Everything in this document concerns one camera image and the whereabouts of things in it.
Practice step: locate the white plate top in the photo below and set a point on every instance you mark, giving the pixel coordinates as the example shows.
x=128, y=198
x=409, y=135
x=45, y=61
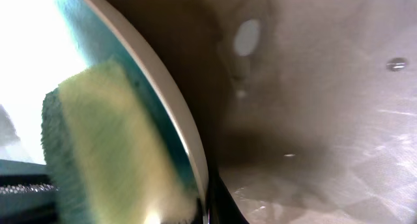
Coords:
x=44, y=42

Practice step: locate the green and yellow sponge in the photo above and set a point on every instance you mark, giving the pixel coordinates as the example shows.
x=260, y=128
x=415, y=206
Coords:
x=107, y=156

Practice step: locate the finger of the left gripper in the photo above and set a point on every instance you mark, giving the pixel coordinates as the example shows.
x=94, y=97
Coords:
x=27, y=194

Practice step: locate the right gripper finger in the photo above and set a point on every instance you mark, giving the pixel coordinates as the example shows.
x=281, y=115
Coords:
x=222, y=209

